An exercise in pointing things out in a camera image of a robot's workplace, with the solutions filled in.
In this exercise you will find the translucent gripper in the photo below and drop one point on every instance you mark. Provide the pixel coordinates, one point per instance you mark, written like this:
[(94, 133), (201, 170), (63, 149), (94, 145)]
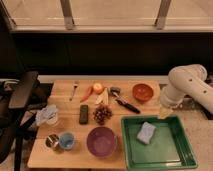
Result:
[(164, 112)]

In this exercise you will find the light blue towel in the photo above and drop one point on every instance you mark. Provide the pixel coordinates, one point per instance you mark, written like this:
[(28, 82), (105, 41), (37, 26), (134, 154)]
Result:
[(45, 114)]

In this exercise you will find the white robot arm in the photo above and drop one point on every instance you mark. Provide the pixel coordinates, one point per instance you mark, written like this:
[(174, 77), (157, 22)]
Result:
[(182, 81)]

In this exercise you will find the red bowl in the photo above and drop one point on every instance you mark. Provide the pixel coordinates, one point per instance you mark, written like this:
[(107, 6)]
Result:
[(142, 92)]

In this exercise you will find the purple bowl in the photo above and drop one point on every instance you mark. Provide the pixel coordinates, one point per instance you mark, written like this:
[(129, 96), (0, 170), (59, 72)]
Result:
[(101, 142)]

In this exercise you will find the blue sponge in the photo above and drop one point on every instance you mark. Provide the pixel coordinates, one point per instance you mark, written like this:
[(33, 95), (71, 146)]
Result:
[(146, 133)]

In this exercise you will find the green tray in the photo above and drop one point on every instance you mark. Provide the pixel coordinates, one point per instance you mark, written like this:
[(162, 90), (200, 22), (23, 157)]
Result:
[(169, 148)]

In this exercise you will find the bunch of grapes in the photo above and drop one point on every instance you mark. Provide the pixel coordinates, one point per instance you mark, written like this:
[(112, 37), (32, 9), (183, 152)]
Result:
[(101, 114)]

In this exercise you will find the wooden board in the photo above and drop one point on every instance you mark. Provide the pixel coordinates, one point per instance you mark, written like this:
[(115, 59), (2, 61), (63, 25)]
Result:
[(68, 121)]

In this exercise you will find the orange carrot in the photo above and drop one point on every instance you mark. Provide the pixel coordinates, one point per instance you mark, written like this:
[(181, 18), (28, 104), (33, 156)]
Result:
[(87, 94)]

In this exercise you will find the black remote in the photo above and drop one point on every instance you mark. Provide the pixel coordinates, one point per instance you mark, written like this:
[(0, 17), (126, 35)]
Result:
[(83, 118)]

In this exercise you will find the silver fork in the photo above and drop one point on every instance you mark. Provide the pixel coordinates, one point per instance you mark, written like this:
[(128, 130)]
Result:
[(75, 86)]

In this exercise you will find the blue cup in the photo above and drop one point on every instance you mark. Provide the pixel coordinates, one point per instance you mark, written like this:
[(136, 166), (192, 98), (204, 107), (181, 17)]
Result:
[(66, 141)]

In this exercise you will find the metal can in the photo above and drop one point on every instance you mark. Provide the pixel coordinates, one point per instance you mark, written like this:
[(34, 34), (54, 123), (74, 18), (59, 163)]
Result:
[(52, 141)]

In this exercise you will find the black chair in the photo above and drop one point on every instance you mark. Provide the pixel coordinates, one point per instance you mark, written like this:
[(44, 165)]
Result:
[(25, 95)]

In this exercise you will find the black handled peeler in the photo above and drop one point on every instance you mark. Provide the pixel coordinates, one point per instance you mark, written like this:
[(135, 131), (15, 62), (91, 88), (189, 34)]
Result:
[(115, 91)]

